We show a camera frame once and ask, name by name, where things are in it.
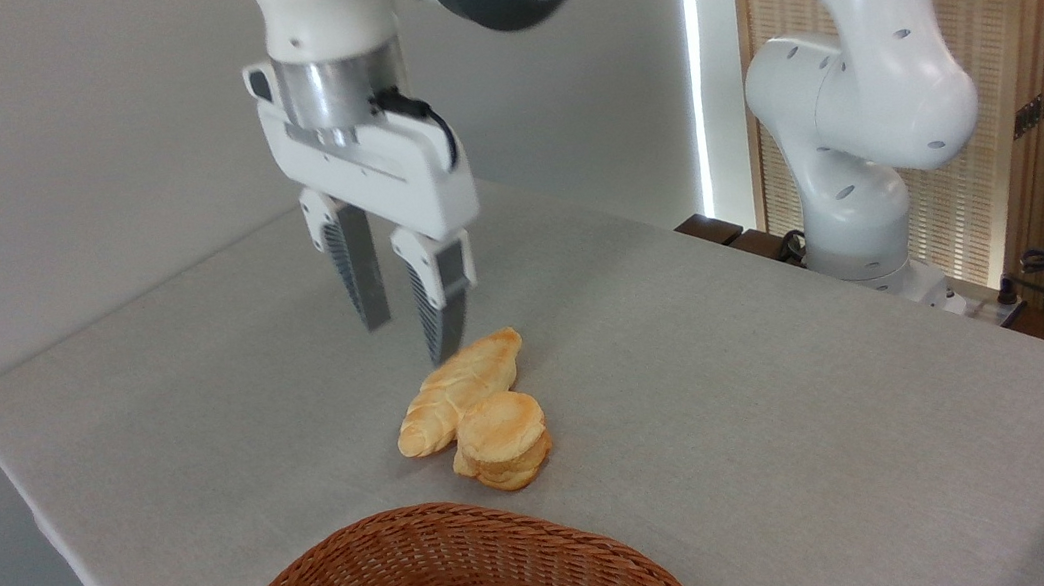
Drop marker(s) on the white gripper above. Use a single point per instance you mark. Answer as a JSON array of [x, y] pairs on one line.
[[375, 171]]

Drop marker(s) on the round golden bread roll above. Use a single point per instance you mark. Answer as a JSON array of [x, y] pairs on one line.
[[501, 437]]

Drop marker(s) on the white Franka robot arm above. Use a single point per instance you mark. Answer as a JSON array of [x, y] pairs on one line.
[[888, 83]]

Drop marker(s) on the long croissant-shaped bread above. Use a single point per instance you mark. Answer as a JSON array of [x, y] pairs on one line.
[[453, 383]]

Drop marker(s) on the brown wicker basket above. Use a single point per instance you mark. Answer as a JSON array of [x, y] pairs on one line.
[[450, 585]]

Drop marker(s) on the dark wooden block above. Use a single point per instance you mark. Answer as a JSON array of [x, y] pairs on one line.
[[708, 229], [760, 246]]

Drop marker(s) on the grey tablecloth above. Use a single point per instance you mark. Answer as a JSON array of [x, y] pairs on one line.
[[749, 404]]

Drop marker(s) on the brass hinge on screen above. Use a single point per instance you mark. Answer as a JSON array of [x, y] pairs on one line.
[[1042, 106]]

